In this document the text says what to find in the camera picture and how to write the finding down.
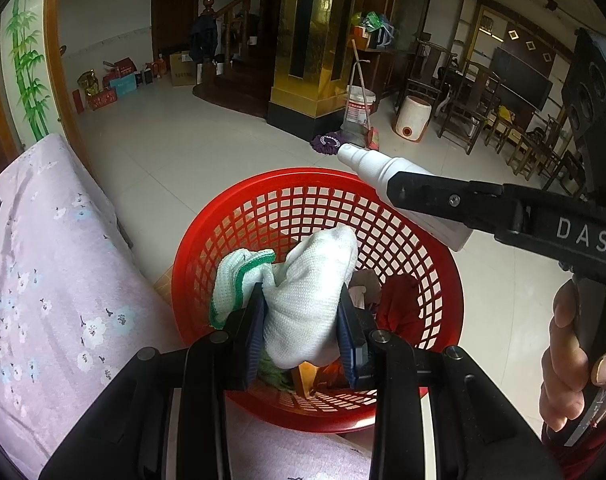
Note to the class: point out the red gift box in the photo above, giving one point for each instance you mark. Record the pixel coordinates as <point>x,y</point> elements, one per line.
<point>102,99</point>

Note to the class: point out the red plastic basket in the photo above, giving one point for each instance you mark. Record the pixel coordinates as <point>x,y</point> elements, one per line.
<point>283,195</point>

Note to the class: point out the white plastic bucket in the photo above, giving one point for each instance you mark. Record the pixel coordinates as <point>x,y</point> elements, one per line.
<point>358,107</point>

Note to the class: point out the wooden chair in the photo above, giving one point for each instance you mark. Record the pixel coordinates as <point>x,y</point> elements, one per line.
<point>423,91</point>
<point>470,110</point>

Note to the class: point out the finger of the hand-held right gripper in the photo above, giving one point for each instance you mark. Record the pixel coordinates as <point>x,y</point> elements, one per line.
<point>433,195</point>

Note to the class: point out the black wall screen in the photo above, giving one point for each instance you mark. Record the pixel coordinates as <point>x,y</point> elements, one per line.
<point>523,75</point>

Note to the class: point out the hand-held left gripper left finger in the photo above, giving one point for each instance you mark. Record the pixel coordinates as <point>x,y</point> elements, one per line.
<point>253,330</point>

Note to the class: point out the person's right forearm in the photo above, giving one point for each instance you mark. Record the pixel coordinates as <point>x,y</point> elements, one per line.
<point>583,455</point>

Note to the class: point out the green shopping bag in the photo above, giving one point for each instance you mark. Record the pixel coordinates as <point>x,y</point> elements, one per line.
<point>381,30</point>

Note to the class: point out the bamboo wall decal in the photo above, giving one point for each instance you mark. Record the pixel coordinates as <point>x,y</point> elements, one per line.
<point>28,70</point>

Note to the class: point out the blue box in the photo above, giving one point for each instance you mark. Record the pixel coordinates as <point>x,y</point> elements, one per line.
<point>123,85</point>

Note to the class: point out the dark jacket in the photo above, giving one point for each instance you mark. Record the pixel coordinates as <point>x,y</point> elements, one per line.
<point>203,40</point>

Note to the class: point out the wooden staircase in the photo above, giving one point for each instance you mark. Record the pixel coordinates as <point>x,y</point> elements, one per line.
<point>243,75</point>

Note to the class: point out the purple mop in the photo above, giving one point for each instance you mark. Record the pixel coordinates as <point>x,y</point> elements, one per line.
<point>328,142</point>

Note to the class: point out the golden pillar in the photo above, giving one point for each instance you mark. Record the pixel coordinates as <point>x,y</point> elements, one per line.
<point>323,35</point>

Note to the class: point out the white spray bottle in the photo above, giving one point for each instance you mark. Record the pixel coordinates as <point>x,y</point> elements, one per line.
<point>368,160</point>

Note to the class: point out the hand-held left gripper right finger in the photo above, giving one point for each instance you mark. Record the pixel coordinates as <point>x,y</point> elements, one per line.
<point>350,340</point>

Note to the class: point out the red snack packet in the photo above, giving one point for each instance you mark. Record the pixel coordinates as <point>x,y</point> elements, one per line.
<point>398,300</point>

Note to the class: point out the white glove with green cuff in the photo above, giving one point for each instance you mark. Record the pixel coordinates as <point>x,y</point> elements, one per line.
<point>308,290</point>

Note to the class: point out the green towel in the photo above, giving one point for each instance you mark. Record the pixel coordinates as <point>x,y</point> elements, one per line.
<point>273,372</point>

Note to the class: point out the person's right hand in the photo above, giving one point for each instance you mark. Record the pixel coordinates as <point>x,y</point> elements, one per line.
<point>563,370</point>

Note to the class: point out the brown wooden door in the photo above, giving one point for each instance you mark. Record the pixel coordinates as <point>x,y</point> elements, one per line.
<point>175,10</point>

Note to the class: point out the cardboard box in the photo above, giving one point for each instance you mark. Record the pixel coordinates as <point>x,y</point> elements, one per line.
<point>183,70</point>

